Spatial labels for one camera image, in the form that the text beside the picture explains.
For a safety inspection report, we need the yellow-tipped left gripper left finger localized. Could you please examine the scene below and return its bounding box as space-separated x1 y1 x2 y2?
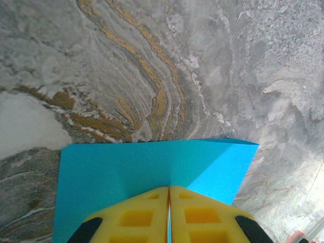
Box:
67 186 170 243

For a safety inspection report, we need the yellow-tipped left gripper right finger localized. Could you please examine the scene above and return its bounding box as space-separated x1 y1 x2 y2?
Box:
169 185 274 243

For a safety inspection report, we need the blue square paper sheet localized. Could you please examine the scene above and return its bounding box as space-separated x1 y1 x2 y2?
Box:
52 138 260 243

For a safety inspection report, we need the red tube with clear cap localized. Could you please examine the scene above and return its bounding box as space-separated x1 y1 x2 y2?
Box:
288 229 313 243

